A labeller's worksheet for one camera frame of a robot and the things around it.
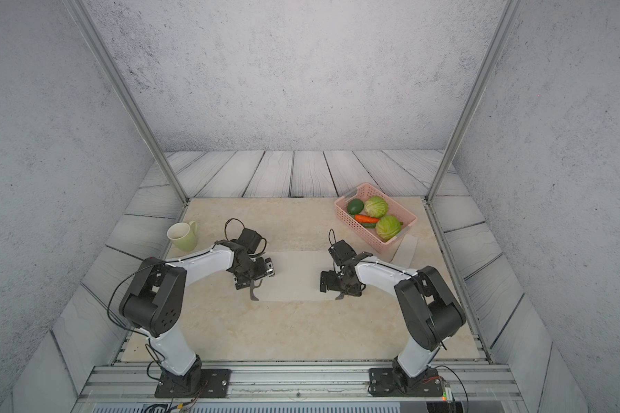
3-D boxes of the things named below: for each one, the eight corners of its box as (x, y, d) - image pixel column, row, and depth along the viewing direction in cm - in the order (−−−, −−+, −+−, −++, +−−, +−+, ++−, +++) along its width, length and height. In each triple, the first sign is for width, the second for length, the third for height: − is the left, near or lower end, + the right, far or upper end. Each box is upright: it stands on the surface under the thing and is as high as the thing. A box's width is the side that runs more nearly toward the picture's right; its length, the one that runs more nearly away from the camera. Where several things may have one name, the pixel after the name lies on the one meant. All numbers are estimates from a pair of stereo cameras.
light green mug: (174, 252, 104) (163, 238, 97) (181, 235, 110) (172, 220, 103) (195, 252, 104) (186, 238, 97) (202, 235, 110) (194, 220, 103)
